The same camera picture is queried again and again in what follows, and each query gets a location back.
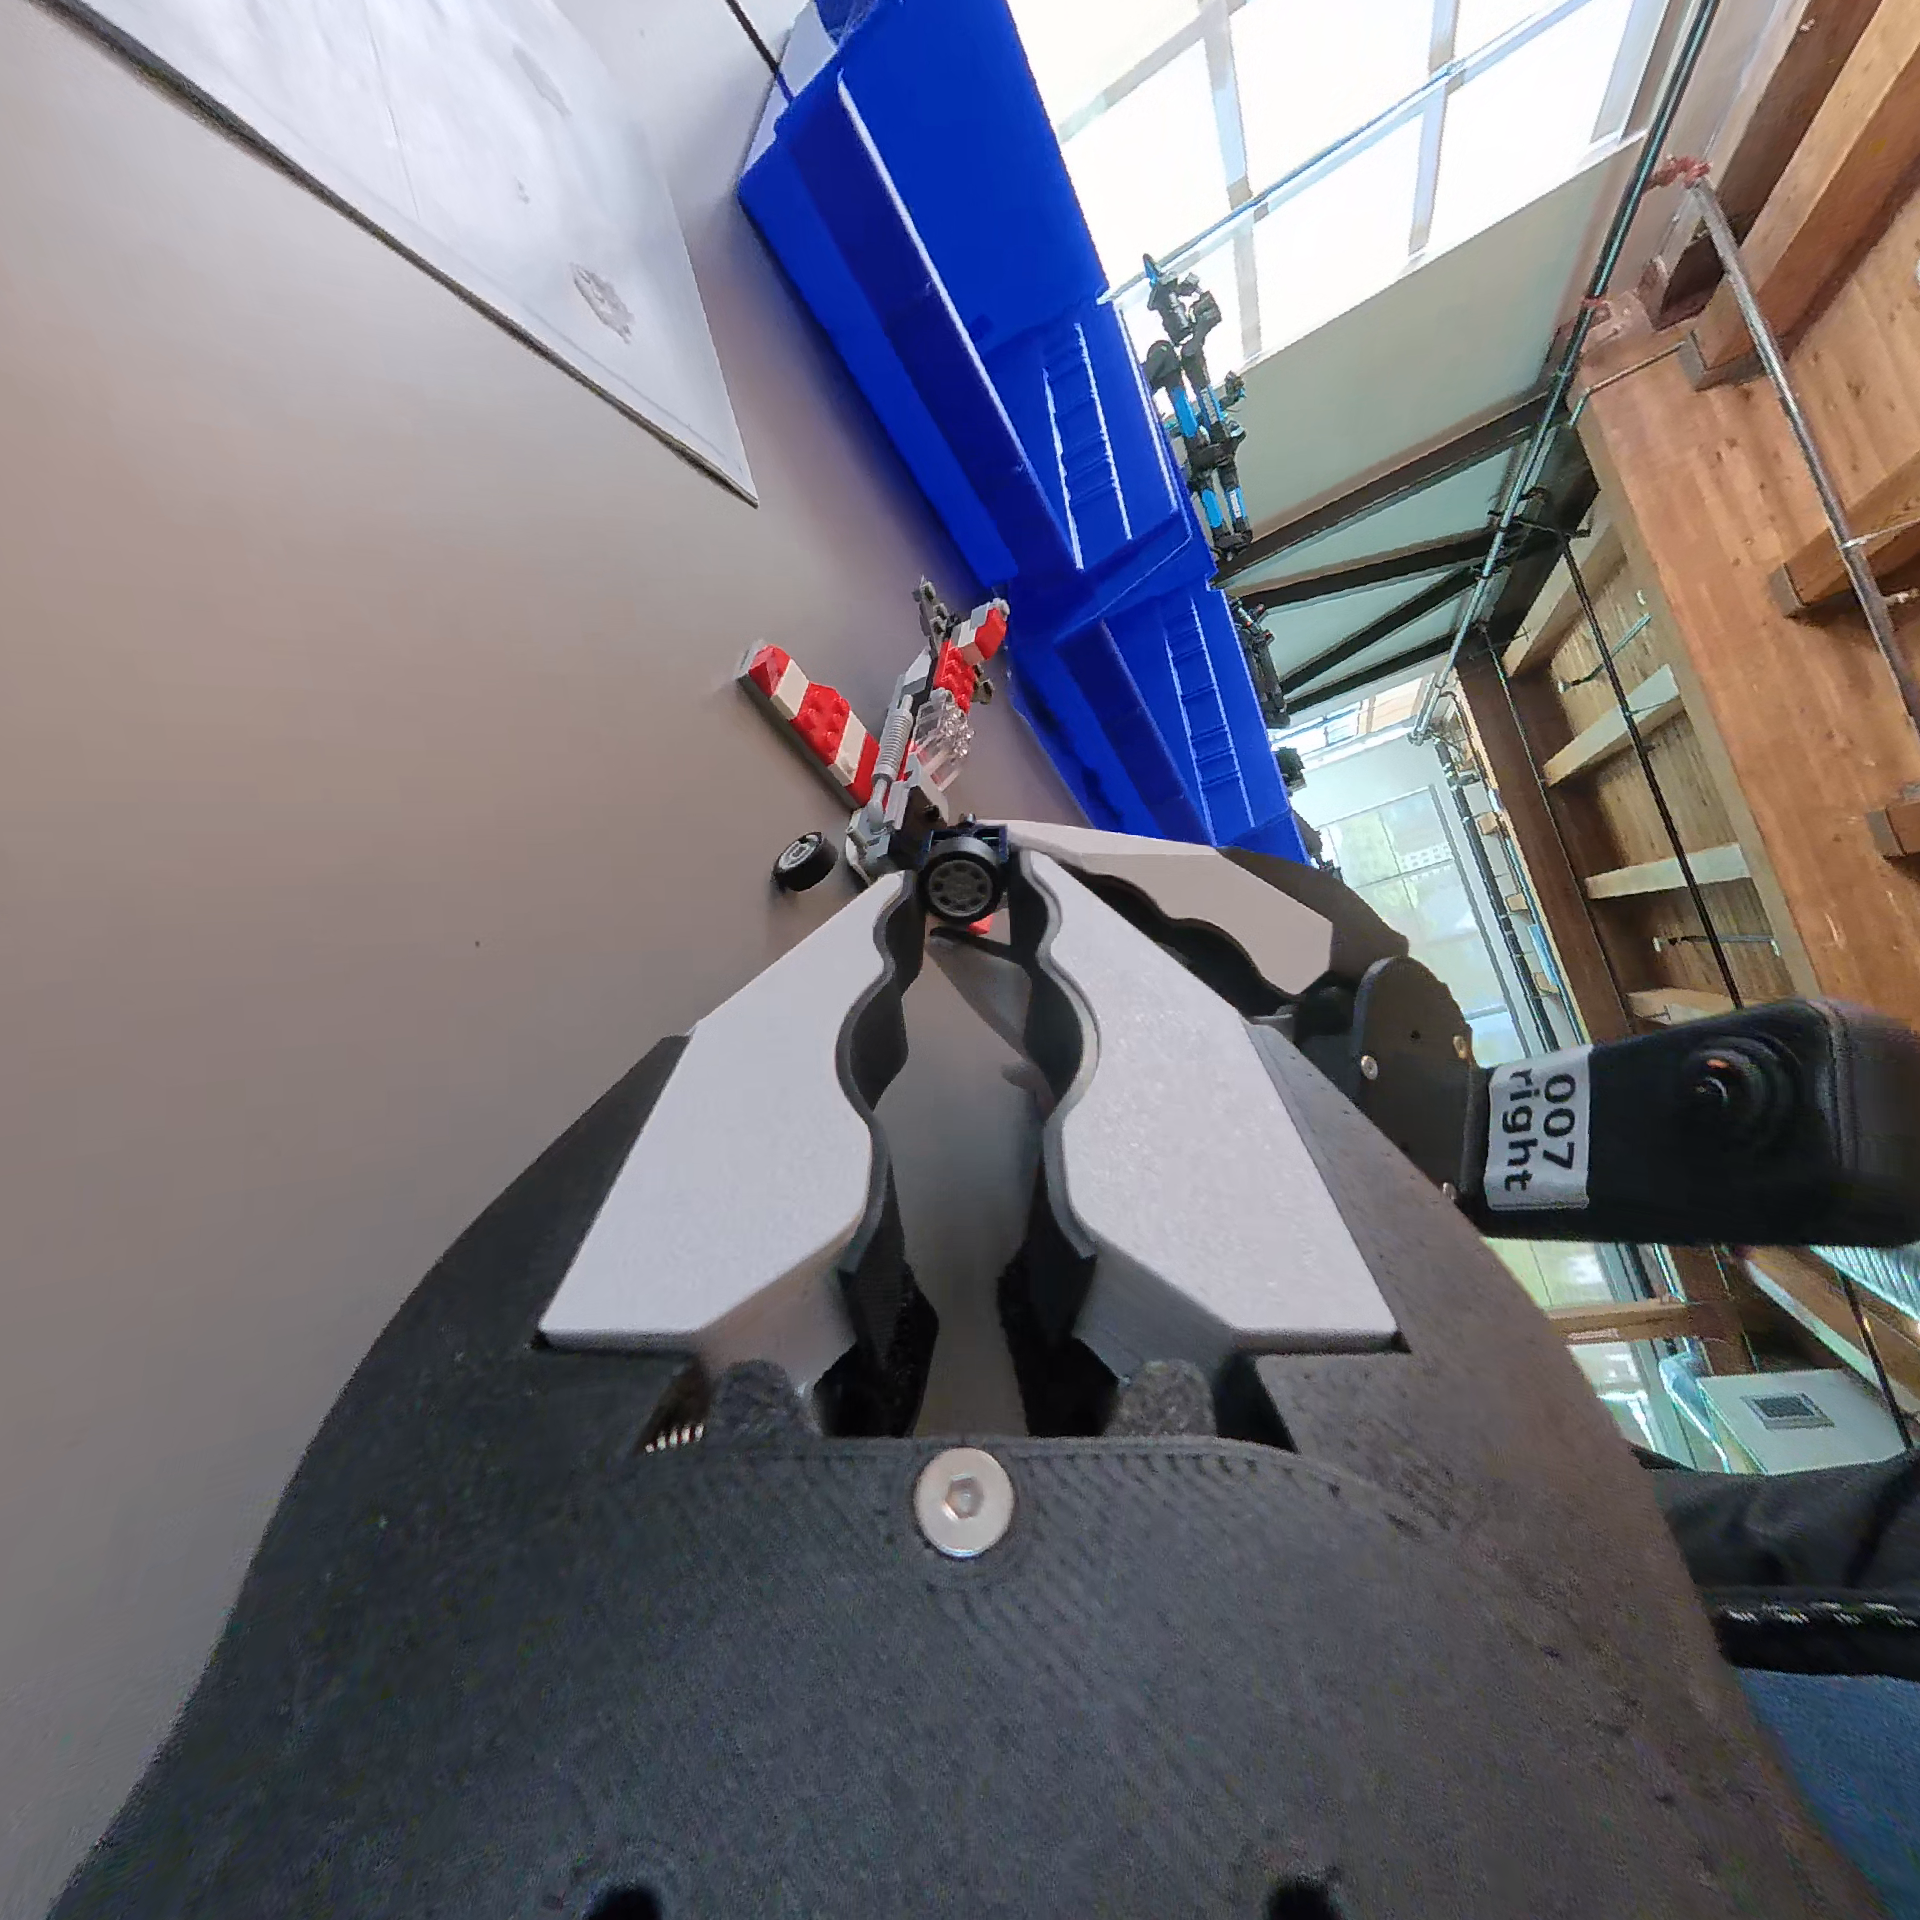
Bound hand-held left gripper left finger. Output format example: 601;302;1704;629
539;876;920;1419

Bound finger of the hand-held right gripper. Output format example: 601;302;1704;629
1004;819;1339;1012

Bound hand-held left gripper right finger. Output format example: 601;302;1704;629
1004;849;1402;1393

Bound black wheel with grey axle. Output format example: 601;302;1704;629
916;827;1013;939

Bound red white toy brick airplane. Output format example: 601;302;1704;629
741;587;1013;876

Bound grey desk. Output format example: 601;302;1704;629
0;0;1202;1920

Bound blue plastic bin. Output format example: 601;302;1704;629
1020;511;1311;870
741;0;1178;587

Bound person's black jacket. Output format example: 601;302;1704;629
1652;1456;1920;1681

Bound person's legs in jeans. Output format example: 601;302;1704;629
1742;1666;1920;1920

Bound white instruction booklet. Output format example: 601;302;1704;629
59;0;758;505

